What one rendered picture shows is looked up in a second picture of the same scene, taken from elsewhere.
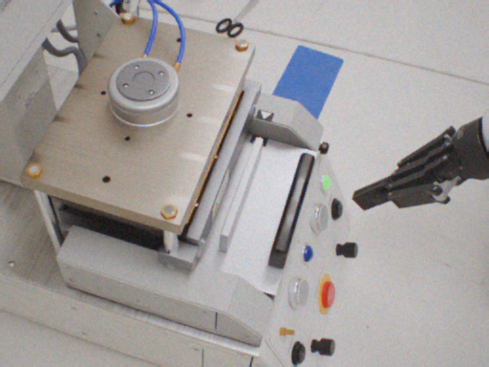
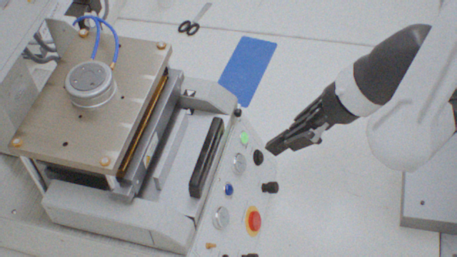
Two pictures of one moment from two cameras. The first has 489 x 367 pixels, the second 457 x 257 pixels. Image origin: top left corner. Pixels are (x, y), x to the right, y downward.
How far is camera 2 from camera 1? 0.29 m
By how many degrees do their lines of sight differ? 6
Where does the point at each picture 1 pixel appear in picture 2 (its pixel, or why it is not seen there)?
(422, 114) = not seen: hidden behind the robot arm
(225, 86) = (148, 76)
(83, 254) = (59, 198)
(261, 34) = (213, 31)
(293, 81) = (237, 65)
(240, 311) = (166, 228)
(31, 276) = (28, 218)
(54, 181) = (31, 148)
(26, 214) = (25, 176)
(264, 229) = (188, 173)
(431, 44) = (352, 22)
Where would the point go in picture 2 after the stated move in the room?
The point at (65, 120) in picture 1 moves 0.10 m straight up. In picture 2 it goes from (38, 108) to (18, 65)
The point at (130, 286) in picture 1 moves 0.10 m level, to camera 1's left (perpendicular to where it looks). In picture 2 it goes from (91, 216) to (33, 213)
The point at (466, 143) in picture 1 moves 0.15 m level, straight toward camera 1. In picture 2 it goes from (327, 98) to (282, 163)
